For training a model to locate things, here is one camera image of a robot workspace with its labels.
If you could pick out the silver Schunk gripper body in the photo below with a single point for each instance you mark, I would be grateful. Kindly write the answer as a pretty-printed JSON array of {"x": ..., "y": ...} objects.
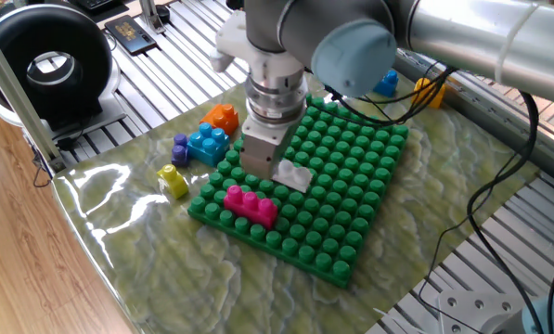
[{"x": 262, "y": 153}]

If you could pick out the white four-stud block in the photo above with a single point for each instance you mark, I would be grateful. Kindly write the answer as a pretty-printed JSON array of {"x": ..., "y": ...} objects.
[{"x": 295, "y": 176}]

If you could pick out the orange two-stud block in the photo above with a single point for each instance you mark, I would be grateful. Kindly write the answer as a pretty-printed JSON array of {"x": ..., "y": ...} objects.
[{"x": 221, "y": 119}]

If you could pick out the light blue four-stud block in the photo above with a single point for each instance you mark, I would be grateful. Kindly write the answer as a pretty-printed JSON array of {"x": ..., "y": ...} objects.
[{"x": 207, "y": 146}]

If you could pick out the pink three-stud block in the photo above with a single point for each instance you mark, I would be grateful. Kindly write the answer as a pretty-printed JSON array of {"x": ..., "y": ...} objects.
[{"x": 251, "y": 209}]

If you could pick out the large green studded baseplate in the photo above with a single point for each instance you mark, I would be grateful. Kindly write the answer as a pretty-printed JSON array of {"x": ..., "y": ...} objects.
[{"x": 341, "y": 195}]

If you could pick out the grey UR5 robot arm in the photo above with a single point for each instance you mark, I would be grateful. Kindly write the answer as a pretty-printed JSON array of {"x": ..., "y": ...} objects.
[{"x": 443, "y": 28}]

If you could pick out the violet two-stud block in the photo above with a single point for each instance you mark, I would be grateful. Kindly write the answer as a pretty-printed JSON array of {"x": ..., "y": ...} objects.
[{"x": 180, "y": 153}]

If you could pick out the yellow-green single-stud block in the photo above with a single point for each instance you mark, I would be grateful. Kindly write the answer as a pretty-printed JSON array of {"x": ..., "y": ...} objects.
[{"x": 173, "y": 182}]

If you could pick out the blue two-stud block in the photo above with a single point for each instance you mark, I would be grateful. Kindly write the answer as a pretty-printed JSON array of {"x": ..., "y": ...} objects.
[{"x": 388, "y": 86}]

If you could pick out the green marble patterned mat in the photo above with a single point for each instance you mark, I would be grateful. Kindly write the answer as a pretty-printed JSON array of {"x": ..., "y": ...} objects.
[{"x": 165, "y": 278}]

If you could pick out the black round knob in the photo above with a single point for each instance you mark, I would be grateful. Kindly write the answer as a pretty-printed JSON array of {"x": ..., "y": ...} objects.
[{"x": 163, "y": 13}]

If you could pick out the black small card device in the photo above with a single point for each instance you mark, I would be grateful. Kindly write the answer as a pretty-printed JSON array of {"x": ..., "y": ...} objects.
[{"x": 130, "y": 34}]

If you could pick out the yellow two-stud block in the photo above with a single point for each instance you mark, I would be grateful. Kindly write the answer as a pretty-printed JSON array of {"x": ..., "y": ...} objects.
[{"x": 436, "y": 99}]

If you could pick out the black keyboard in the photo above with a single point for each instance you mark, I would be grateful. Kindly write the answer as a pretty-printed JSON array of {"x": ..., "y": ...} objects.
[{"x": 95, "y": 3}]

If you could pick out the silver metal bracket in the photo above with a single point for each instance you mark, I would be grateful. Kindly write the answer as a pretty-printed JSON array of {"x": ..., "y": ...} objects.
[{"x": 149, "y": 16}]

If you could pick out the aluminium profile rail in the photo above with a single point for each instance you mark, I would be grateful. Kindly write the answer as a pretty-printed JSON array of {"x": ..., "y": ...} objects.
[{"x": 504, "y": 125}]

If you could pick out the aluminium frame post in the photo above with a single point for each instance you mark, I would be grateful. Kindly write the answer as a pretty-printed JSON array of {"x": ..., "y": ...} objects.
[{"x": 16, "y": 93}]

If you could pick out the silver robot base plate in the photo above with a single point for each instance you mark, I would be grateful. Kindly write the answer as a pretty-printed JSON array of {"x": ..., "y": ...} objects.
[{"x": 476, "y": 311}]

